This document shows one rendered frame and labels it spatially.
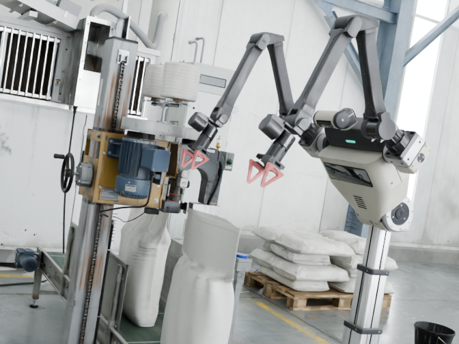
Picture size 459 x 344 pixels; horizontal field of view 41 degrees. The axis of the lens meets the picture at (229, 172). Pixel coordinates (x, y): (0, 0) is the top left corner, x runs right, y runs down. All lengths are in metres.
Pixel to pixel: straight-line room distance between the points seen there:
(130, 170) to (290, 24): 5.66
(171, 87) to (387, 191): 0.99
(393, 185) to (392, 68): 6.15
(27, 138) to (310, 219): 4.32
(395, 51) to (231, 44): 2.33
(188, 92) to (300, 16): 5.57
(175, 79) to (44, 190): 3.05
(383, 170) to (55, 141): 3.58
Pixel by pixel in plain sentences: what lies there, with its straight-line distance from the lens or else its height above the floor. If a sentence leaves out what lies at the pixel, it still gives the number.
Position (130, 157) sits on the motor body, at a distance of 2.57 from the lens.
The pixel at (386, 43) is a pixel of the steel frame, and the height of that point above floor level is 3.05.
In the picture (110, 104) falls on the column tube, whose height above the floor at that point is 1.46.
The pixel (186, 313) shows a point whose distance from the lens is 2.61.
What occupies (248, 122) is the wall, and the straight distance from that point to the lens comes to 7.65.
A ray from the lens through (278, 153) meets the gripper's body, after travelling 1.98.
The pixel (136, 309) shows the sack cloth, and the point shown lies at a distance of 3.21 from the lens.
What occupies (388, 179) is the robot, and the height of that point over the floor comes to 1.34.
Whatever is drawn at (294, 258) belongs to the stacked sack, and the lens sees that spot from 5.51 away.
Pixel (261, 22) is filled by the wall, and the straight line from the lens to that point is 7.77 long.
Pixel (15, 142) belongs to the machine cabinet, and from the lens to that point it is 5.39.
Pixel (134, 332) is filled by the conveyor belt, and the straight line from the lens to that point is 3.13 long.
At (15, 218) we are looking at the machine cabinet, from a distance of 5.48.
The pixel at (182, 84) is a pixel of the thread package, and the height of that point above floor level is 1.59.
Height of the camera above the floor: 1.39
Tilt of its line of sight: 3 degrees down
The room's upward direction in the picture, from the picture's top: 9 degrees clockwise
